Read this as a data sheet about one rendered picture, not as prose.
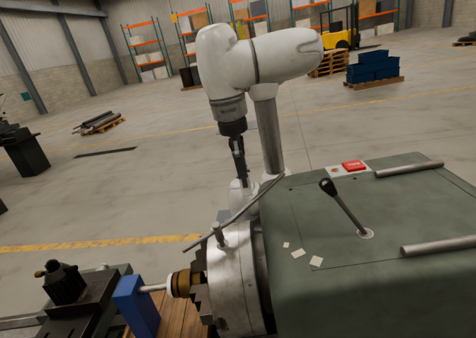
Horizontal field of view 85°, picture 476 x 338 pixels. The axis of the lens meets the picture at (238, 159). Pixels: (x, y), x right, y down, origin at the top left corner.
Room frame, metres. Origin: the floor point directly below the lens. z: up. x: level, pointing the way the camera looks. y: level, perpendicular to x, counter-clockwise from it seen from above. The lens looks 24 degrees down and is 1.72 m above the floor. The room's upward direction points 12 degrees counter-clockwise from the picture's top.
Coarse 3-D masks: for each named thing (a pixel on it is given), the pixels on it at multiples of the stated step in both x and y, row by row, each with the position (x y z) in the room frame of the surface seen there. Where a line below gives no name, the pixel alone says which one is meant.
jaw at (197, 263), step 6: (204, 234) 0.68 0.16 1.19; (204, 246) 0.64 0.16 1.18; (198, 252) 0.63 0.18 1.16; (204, 252) 0.63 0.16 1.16; (198, 258) 0.62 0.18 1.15; (204, 258) 0.62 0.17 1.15; (192, 264) 0.61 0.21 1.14; (198, 264) 0.61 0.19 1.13; (204, 264) 0.61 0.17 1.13; (192, 270) 0.61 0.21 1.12; (198, 270) 0.60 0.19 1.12; (204, 270) 0.60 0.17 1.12
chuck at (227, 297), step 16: (208, 240) 0.59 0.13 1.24; (208, 256) 0.54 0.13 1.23; (224, 256) 0.53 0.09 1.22; (208, 272) 0.50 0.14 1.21; (224, 272) 0.49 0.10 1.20; (240, 272) 0.49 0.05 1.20; (208, 288) 0.47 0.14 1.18; (224, 288) 0.47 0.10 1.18; (240, 288) 0.46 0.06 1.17; (224, 304) 0.45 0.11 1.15; (240, 304) 0.44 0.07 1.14; (240, 320) 0.43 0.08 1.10; (224, 336) 0.44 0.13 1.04; (240, 336) 0.44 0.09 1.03
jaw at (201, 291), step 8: (192, 288) 0.56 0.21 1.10; (200, 288) 0.55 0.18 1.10; (192, 296) 0.54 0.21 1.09; (200, 296) 0.52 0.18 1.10; (208, 296) 0.52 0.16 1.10; (200, 304) 0.50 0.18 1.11; (208, 304) 0.49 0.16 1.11; (200, 312) 0.47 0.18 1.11; (208, 312) 0.47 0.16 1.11; (200, 320) 0.46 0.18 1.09; (208, 320) 0.46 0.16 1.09; (216, 320) 0.44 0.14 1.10; (224, 320) 0.44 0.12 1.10; (224, 328) 0.44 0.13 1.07
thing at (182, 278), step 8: (176, 272) 0.62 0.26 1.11; (184, 272) 0.60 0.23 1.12; (200, 272) 0.60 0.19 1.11; (176, 280) 0.59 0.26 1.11; (184, 280) 0.58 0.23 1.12; (192, 280) 0.58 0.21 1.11; (200, 280) 0.58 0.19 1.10; (176, 288) 0.57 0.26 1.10; (184, 288) 0.56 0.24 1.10; (176, 296) 0.57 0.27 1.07; (184, 296) 0.56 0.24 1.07
